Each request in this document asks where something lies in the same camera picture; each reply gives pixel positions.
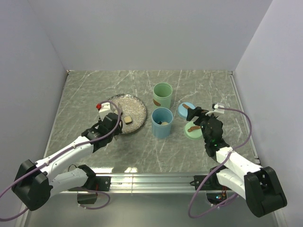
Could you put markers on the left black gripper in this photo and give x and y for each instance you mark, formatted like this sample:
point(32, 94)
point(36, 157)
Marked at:
point(118, 130)

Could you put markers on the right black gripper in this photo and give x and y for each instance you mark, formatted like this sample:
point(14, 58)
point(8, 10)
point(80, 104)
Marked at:
point(198, 111)

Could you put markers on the blue lid brown handle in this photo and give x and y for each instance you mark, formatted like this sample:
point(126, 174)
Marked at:
point(182, 110)

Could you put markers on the green lid brown handle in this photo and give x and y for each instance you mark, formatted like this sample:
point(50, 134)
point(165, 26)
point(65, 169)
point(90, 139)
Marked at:
point(193, 131)

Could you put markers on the white sushi piece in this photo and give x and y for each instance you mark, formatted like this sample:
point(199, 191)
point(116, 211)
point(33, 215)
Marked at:
point(128, 120)

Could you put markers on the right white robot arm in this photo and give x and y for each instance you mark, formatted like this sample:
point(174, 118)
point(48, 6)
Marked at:
point(258, 186)

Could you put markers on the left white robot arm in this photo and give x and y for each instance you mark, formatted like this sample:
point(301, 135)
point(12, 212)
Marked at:
point(38, 181)

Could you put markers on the speckled ceramic plate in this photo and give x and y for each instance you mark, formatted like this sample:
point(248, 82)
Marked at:
point(130, 105)

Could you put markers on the blue cylindrical container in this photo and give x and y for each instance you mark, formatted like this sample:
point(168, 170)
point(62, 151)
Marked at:
point(164, 115)

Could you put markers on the green cylindrical container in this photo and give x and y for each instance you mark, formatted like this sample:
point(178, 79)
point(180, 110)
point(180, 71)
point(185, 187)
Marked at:
point(162, 93)

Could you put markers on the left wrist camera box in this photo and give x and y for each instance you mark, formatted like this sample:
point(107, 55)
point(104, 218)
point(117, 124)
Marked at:
point(103, 109)

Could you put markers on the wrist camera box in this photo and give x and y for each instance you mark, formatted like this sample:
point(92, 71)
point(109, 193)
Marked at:
point(103, 109)
point(217, 110)

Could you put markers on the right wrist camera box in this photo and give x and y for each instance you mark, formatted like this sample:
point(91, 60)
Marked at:
point(217, 110)

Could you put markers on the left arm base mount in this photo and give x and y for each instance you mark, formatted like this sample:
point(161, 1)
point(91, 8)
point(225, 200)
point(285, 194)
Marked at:
point(95, 185)

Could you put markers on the aluminium front rail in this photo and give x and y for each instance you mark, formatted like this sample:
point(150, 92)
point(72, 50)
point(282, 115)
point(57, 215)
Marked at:
point(129, 182)

